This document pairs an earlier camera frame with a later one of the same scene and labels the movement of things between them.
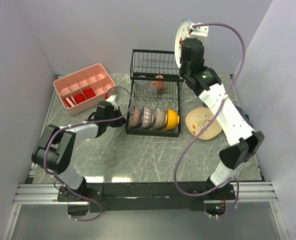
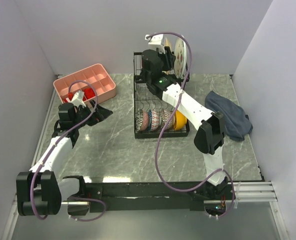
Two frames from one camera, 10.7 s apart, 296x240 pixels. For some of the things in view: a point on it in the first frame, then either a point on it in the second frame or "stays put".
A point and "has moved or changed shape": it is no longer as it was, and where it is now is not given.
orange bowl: x=173 y=119 has moved or changed shape
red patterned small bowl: x=160 y=118 to x=166 y=115
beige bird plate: x=197 y=119 has moved or changed shape
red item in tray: x=89 y=93 stays put
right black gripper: x=201 y=42 to x=169 y=61
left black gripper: x=121 y=121 to x=100 y=114
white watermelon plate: x=183 y=33 has moved or changed shape
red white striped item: x=69 y=102 stays put
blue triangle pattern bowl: x=146 y=117 to x=154 y=120
